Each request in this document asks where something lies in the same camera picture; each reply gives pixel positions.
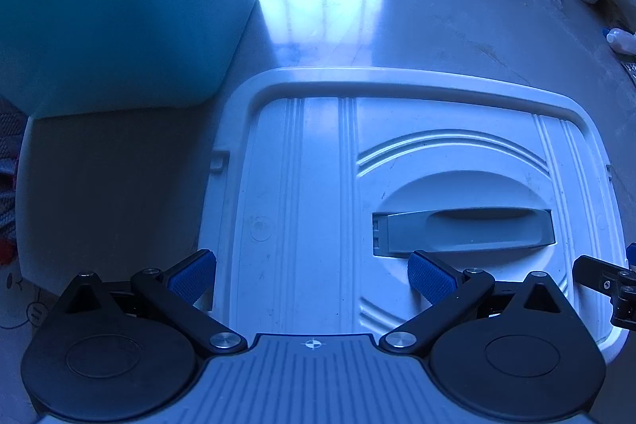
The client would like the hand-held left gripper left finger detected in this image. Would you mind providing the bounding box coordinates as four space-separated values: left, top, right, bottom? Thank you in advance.
54 249 249 359

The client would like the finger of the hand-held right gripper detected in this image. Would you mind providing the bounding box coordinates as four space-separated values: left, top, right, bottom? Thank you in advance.
571 244 636 331

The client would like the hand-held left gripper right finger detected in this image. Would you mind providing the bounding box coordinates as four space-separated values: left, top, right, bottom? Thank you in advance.
380 250 582 358

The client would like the grey desktop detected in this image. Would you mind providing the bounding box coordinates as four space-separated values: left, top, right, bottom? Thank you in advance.
15 0 636 355

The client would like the white storage box lid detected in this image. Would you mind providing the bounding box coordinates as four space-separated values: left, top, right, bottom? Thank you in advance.
201 66 628 366

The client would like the white printed cartoon mat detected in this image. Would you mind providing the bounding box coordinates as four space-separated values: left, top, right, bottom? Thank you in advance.
0 255 68 424

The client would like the small white plastic bottle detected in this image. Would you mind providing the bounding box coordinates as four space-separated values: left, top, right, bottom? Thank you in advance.
603 27 636 56

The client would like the teal plastic storage box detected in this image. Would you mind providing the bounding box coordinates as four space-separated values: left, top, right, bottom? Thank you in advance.
0 0 259 118

